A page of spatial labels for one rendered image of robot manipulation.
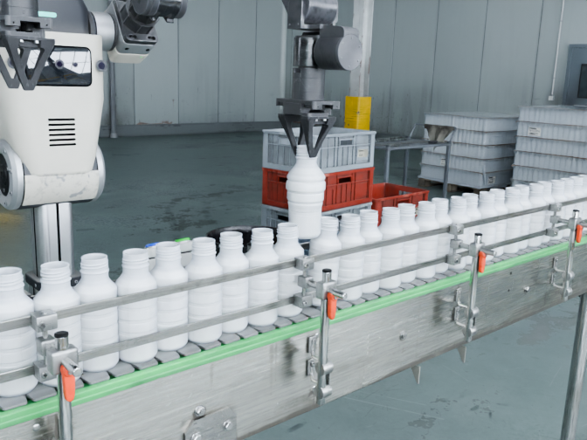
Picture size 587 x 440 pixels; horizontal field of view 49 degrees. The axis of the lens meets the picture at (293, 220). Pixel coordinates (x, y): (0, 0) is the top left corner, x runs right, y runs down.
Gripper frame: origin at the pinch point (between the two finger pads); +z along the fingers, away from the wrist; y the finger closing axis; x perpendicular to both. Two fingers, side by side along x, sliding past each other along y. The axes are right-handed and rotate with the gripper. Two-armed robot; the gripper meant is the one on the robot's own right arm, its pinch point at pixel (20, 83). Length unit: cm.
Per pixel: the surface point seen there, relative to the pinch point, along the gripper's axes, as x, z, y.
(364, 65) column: 820, -25, -682
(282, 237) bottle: 37.9, 25.0, 15.9
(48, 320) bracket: -5.3, 28.8, 21.0
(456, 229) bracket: 83, 28, 21
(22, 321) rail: -7.8, 28.9, 19.0
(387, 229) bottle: 65, 27, 17
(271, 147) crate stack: 204, 38, -188
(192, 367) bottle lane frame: 16.3, 41.3, 21.0
